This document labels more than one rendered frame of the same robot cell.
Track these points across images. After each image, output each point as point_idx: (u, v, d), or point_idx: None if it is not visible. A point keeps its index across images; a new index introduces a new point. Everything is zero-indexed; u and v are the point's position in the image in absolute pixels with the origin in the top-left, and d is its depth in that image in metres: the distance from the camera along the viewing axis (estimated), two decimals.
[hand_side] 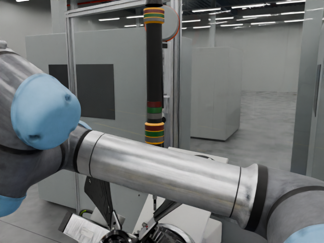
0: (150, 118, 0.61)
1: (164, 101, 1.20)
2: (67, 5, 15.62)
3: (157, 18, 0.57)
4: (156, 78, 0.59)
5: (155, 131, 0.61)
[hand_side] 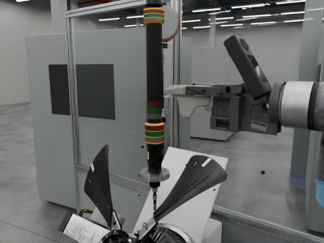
0: (150, 118, 0.61)
1: (164, 101, 1.20)
2: (67, 5, 15.62)
3: (157, 18, 0.57)
4: (156, 78, 0.59)
5: (155, 132, 0.61)
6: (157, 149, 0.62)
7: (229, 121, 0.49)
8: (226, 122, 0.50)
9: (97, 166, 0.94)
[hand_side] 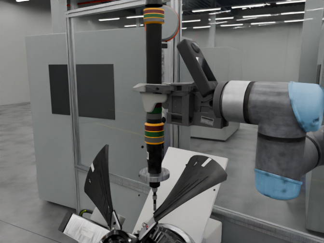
0: (150, 118, 0.61)
1: None
2: (67, 5, 15.62)
3: (157, 19, 0.57)
4: (156, 78, 0.59)
5: (155, 132, 0.61)
6: (157, 149, 0.62)
7: (182, 116, 0.55)
8: (180, 117, 0.55)
9: (97, 166, 0.94)
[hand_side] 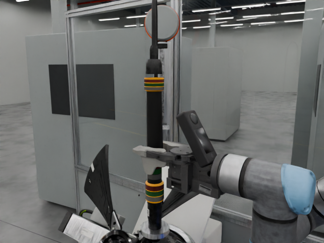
0: (150, 179, 0.64)
1: (164, 133, 1.22)
2: (67, 5, 15.62)
3: (157, 87, 0.59)
4: (156, 142, 0.62)
5: (155, 192, 0.64)
6: (157, 208, 0.65)
7: (182, 182, 0.58)
8: (180, 183, 0.58)
9: (97, 166, 0.94)
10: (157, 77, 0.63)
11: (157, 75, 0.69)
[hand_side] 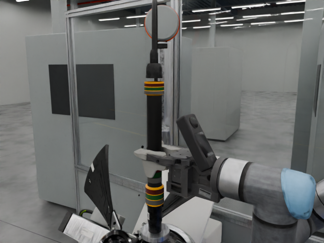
0: (150, 182, 0.64)
1: (164, 135, 1.22)
2: (67, 5, 15.62)
3: (157, 92, 0.59)
4: (156, 146, 0.62)
5: (155, 195, 0.64)
6: (157, 211, 0.65)
7: (182, 186, 0.58)
8: (180, 187, 0.58)
9: (97, 166, 0.94)
10: (157, 81, 0.63)
11: (157, 78, 0.69)
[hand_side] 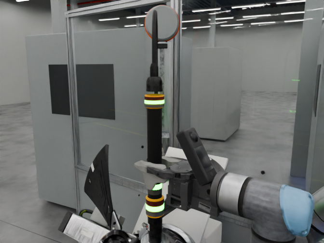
0: (150, 194, 0.64)
1: (164, 141, 1.23)
2: (67, 5, 15.62)
3: (157, 105, 0.60)
4: (157, 158, 0.63)
5: (155, 207, 0.64)
6: (157, 222, 0.66)
7: (181, 199, 0.58)
8: (179, 200, 0.59)
9: (97, 166, 0.94)
10: (157, 94, 0.64)
11: None
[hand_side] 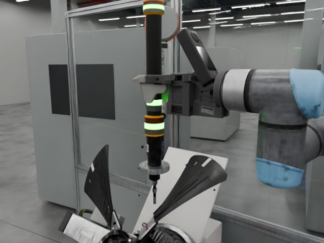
0: (150, 111, 0.61)
1: None
2: (67, 5, 15.62)
3: (157, 9, 0.56)
4: (156, 70, 0.59)
5: (155, 124, 0.61)
6: (156, 142, 0.62)
7: (182, 106, 0.55)
8: (181, 108, 0.55)
9: (97, 166, 0.94)
10: None
11: None
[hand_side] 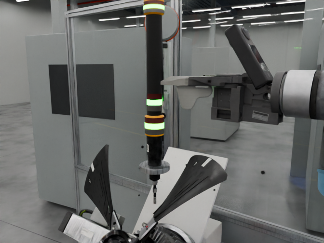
0: (150, 111, 0.61)
1: (164, 97, 1.19)
2: (67, 5, 15.62)
3: (157, 9, 0.56)
4: (156, 70, 0.59)
5: (155, 124, 0.61)
6: (157, 141, 0.62)
7: (230, 111, 0.49)
8: (227, 113, 0.49)
9: (97, 166, 0.94)
10: None
11: None
